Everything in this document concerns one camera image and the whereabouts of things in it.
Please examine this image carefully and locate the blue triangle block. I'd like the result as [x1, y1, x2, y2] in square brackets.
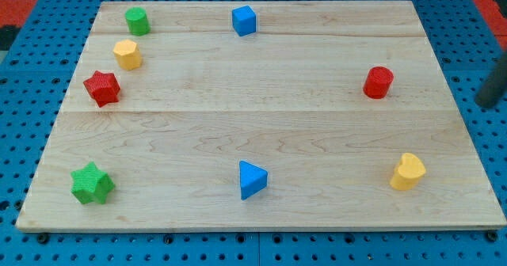
[238, 161, 269, 200]

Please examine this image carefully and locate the green cylinder block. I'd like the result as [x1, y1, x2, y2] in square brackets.
[124, 7, 151, 36]

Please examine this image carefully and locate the red star block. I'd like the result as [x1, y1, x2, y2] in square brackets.
[83, 70, 120, 108]

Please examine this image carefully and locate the green star block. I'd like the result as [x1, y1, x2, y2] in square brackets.
[71, 161, 116, 204]

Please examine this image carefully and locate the wooden board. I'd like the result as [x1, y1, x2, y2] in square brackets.
[17, 1, 506, 233]

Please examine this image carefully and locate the yellow hexagon block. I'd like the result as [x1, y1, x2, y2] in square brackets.
[113, 40, 143, 70]

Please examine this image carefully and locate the red cylinder block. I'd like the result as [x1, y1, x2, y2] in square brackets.
[363, 66, 395, 99]

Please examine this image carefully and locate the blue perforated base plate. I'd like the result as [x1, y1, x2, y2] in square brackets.
[1, 0, 506, 265]

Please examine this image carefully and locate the blue cube block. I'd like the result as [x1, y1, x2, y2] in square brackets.
[231, 6, 257, 36]

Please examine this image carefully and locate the yellow heart block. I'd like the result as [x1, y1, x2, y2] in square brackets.
[390, 153, 426, 191]

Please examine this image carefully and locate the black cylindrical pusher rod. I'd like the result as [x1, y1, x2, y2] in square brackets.
[475, 52, 506, 108]

